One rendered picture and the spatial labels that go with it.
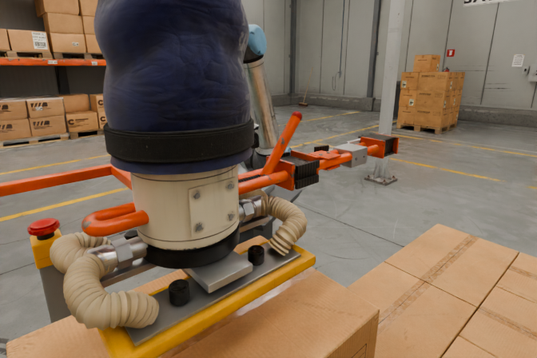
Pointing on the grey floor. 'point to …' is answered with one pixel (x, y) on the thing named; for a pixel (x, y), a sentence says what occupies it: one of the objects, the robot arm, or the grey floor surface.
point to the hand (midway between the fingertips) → (261, 154)
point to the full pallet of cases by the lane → (429, 96)
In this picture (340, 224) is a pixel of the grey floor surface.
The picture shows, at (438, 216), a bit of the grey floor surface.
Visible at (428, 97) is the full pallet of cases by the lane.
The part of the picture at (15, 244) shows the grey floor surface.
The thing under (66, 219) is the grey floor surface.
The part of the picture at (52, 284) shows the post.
